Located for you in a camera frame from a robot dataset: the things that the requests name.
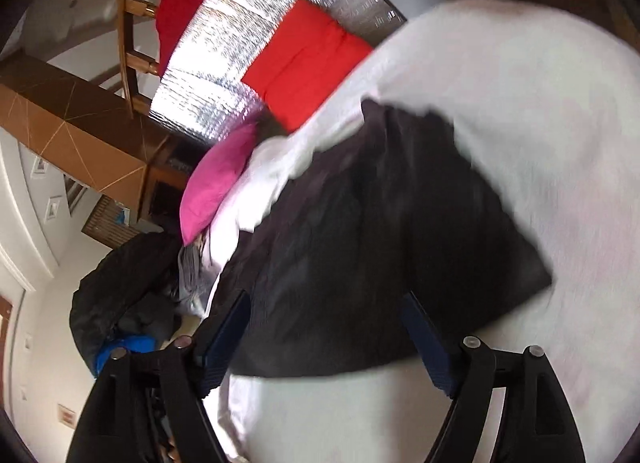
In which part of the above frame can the black bag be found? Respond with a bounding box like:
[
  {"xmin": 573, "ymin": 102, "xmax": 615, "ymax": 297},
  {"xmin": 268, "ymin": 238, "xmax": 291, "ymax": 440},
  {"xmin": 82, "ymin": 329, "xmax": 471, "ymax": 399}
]
[{"xmin": 70, "ymin": 232, "xmax": 183, "ymax": 379}]

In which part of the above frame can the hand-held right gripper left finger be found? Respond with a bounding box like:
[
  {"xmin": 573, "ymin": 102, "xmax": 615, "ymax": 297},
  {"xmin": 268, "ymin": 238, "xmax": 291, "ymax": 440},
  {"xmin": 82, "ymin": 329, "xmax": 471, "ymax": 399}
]
[{"xmin": 65, "ymin": 289, "xmax": 252, "ymax": 463}]

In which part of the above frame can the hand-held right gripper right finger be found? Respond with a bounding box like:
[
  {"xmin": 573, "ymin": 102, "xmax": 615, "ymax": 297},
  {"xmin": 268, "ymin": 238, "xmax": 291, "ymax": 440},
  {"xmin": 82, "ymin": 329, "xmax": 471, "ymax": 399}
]
[{"xmin": 401, "ymin": 291, "xmax": 586, "ymax": 463}]

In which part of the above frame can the grey folded cloth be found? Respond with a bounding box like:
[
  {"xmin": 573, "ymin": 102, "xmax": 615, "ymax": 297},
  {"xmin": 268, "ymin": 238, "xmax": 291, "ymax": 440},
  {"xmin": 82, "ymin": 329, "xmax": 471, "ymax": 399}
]
[{"xmin": 177, "ymin": 243, "xmax": 221, "ymax": 316}]

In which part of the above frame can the black garment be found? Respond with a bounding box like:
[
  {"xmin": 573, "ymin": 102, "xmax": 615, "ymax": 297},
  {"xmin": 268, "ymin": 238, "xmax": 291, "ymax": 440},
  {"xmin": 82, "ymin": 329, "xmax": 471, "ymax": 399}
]
[{"xmin": 210, "ymin": 99, "xmax": 553, "ymax": 379}]

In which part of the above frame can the red cushion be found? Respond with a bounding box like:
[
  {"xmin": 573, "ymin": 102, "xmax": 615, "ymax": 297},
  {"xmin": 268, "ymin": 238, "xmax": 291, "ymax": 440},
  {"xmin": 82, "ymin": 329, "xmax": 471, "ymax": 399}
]
[{"xmin": 241, "ymin": 0, "xmax": 376, "ymax": 134}]

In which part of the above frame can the white bed sheet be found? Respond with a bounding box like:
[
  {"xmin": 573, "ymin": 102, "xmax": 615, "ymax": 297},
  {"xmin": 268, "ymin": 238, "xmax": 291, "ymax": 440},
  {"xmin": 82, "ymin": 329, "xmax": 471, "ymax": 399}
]
[{"xmin": 202, "ymin": 0, "xmax": 640, "ymax": 463}]

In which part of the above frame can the wooden chair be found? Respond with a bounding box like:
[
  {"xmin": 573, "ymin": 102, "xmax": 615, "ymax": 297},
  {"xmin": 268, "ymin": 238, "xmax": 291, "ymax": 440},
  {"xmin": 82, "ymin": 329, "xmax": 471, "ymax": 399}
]
[{"xmin": 117, "ymin": 0, "xmax": 173, "ymax": 118}]

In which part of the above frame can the pink pillow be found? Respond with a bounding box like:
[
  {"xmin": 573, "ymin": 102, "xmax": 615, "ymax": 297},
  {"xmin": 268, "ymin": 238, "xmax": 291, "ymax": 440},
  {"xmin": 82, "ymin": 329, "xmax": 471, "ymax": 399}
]
[{"xmin": 180, "ymin": 122, "xmax": 258, "ymax": 246}]

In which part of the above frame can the blue bag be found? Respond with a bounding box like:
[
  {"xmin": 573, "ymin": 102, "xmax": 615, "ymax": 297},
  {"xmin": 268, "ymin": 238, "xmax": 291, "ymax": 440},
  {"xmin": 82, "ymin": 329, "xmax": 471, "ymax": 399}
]
[{"xmin": 95, "ymin": 335, "xmax": 156, "ymax": 369}]

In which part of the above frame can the brown wooden cabinet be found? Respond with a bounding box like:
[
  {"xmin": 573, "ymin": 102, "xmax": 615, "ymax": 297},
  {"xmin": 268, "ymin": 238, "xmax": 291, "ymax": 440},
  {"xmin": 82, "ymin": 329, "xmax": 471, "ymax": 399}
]
[{"xmin": 0, "ymin": 53, "xmax": 151, "ymax": 224}]

